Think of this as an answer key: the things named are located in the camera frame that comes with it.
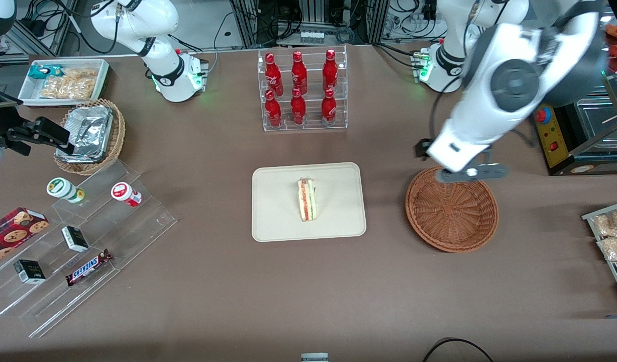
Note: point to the silver foil packets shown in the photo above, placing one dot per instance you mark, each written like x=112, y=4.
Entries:
x=90, y=130

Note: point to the red cola bottle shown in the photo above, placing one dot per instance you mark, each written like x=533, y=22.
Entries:
x=273, y=73
x=299, y=71
x=298, y=107
x=330, y=69
x=328, y=107
x=273, y=109

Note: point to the yellow emergency stop box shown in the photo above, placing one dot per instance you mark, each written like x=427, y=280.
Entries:
x=552, y=136

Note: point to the white power strip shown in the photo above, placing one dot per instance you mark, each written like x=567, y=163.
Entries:
x=312, y=37

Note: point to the red lidded white jar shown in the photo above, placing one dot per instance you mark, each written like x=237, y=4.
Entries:
x=126, y=194

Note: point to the clear bag of chips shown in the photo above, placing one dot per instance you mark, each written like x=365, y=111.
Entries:
x=67, y=90
x=81, y=75

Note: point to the green lidded sunflower jar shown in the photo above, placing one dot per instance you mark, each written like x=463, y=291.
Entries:
x=63, y=189

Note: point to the black yellow appliance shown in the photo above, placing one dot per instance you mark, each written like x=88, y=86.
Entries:
x=595, y=151

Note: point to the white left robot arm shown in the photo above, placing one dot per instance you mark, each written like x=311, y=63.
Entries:
x=482, y=108

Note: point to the clear bag of crackers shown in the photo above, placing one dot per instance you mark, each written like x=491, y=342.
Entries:
x=616, y=249
x=610, y=223

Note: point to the Snickers chocolate bar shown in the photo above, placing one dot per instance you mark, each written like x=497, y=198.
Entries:
x=89, y=267

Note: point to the green snack packet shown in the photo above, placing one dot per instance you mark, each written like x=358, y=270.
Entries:
x=44, y=72

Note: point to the white rectangular snack tray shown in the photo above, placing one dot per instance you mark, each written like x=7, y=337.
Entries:
x=29, y=95

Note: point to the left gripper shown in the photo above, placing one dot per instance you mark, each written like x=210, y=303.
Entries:
x=420, y=149

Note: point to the light wicker basket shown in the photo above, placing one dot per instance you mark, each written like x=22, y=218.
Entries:
x=115, y=141

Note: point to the small grey device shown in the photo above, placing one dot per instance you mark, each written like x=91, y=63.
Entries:
x=314, y=357

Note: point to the red plaid cookie box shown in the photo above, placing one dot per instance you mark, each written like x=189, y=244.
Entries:
x=12, y=231

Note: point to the black box with white label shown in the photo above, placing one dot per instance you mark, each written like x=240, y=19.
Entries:
x=75, y=239

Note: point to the beige rectangular tray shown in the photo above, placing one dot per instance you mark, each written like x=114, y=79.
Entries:
x=278, y=211

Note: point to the black box with barcode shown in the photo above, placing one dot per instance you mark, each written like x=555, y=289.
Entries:
x=29, y=271

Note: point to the brown wicker basket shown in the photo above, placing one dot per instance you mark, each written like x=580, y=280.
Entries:
x=451, y=213

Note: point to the clear acrylic bottle rack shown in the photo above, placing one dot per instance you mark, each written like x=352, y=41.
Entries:
x=311, y=123

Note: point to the triangular layered sandwich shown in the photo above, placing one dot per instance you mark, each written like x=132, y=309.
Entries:
x=307, y=201

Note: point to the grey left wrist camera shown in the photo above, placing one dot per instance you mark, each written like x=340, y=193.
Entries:
x=472, y=172

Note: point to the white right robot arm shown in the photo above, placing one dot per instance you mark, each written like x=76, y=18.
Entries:
x=160, y=58

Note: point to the clear acrylic stepped shelf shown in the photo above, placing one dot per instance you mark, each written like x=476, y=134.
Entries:
x=132, y=226

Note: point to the grey metal snack tray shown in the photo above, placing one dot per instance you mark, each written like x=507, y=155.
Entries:
x=592, y=217

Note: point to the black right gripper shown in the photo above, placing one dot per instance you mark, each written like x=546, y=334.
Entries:
x=1, y=122

